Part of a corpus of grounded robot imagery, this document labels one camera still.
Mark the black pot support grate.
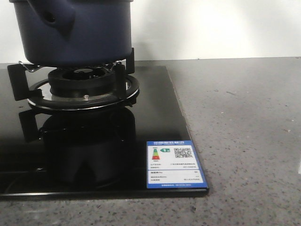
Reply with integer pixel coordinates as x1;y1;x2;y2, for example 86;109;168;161
7;52;139;112

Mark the dark blue cooking pot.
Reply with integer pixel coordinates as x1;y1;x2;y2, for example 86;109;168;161
13;0;132;67

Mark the blue energy label sticker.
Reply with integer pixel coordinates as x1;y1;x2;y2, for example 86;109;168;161
146;140;208;189

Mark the black glass gas stove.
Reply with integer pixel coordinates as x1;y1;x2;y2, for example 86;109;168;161
0;66;209;200

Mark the black round gas burner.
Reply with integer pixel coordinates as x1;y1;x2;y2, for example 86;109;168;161
48;68;116;97

